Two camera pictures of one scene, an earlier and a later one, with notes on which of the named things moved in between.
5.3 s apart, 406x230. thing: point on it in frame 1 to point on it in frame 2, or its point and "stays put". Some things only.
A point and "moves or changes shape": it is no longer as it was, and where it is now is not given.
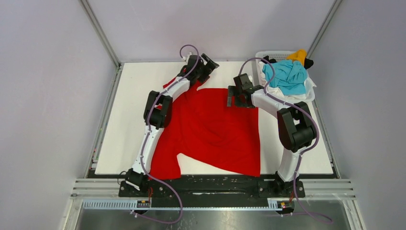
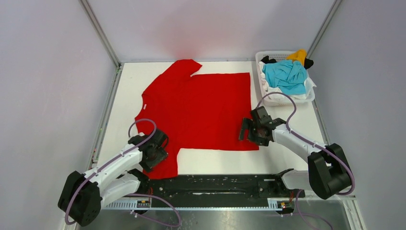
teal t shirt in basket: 290,77 stays put
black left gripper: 207,68 to 161,155
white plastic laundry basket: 260,55 stays put
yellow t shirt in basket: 299,56 stays put
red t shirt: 203,127 moves or changes shape
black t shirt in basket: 308,62 stays put
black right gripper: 235,97 to 250,131
